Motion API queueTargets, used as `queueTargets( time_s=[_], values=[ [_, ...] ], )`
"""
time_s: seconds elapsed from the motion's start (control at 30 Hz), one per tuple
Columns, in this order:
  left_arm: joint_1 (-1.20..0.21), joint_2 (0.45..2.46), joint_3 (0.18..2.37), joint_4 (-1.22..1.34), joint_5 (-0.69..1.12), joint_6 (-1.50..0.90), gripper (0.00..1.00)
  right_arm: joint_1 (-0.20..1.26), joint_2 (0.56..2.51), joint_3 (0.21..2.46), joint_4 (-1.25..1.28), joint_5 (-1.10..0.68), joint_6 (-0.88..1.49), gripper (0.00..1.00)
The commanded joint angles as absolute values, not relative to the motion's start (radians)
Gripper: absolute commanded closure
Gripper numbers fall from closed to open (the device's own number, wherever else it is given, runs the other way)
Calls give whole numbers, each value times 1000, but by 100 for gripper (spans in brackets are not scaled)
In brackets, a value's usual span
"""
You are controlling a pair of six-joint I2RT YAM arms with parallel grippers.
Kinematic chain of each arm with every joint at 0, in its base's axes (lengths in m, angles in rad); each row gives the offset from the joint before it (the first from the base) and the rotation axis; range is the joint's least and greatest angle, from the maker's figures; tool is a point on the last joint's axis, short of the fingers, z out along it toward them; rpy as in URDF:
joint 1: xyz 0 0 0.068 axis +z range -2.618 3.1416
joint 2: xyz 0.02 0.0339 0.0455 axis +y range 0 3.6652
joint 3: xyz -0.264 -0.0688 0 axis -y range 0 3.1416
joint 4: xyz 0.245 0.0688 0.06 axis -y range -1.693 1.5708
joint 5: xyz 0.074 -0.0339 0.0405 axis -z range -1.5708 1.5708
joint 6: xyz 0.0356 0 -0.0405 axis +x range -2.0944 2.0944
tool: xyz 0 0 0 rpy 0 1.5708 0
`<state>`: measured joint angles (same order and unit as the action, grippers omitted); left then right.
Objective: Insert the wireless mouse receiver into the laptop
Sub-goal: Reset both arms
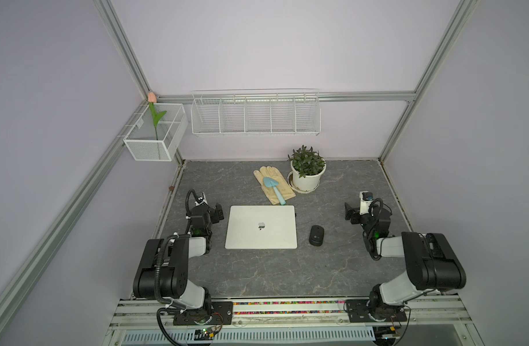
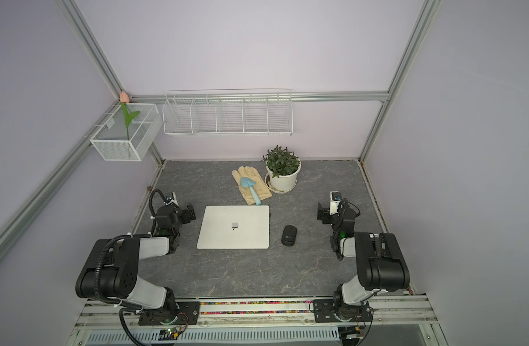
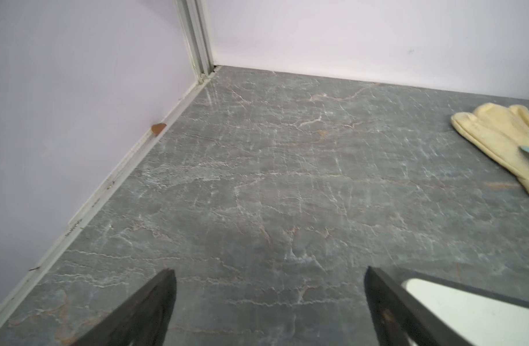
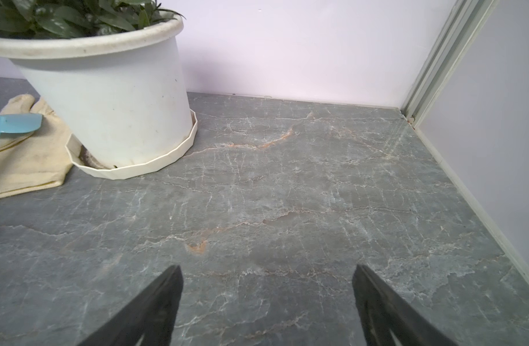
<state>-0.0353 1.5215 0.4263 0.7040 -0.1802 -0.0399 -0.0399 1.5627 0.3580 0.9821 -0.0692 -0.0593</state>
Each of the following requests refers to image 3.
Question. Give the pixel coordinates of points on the beige work glove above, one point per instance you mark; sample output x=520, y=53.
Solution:
x=499, y=132

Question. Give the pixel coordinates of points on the silver laptop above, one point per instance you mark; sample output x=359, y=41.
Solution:
x=480, y=316

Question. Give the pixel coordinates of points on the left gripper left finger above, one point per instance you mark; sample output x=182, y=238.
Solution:
x=143, y=319

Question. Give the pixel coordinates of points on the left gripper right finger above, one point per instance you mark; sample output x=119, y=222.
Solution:
x=399, y=318

